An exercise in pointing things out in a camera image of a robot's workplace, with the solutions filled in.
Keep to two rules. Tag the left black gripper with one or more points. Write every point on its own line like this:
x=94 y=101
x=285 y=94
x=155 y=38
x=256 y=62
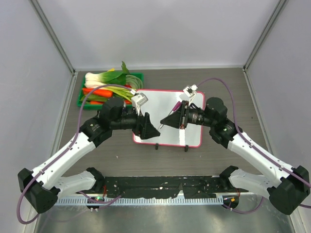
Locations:
x=144 y=128

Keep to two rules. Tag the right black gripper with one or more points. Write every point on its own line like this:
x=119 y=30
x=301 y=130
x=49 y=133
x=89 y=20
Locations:
x=176 y=119

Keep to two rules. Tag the white marker pen pink cap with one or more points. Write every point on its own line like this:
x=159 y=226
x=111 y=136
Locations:
x=177 y=105

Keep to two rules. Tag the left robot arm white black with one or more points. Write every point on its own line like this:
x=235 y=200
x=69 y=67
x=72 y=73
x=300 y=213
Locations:
x=45 y=184

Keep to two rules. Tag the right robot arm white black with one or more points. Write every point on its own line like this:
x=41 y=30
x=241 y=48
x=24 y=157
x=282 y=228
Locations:
x=285 y=186

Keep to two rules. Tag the green onion stalks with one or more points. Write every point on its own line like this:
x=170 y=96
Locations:
x=132 y=82

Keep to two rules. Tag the orange carrot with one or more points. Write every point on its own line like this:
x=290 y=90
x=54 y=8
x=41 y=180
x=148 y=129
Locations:
x=98 y=92

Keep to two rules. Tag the bok choy white green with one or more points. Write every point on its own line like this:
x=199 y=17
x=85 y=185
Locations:
x=111 y=76

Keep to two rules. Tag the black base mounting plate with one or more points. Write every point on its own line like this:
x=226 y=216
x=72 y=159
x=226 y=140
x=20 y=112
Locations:
x=193 y=187

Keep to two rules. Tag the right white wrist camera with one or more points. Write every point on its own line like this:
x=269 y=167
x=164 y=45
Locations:
x=190 y=91

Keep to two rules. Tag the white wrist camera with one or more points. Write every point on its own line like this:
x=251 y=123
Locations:
x=138 y=100
x=190 y=91

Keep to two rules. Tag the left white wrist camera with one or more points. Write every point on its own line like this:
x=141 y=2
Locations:
x=138 y=100

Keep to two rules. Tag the white slotted cable duct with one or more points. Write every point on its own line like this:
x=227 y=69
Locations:
x=179 y=200

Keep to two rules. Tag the aluminium frame rail left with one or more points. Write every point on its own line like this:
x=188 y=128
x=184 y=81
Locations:
x=73 y=74

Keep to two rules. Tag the aluminium frame rail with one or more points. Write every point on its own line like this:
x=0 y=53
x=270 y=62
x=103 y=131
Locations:
x=73 y=74
x=266 y=30

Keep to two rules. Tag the aluminium frame rail right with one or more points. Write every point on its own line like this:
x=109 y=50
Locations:
x=266 y=30

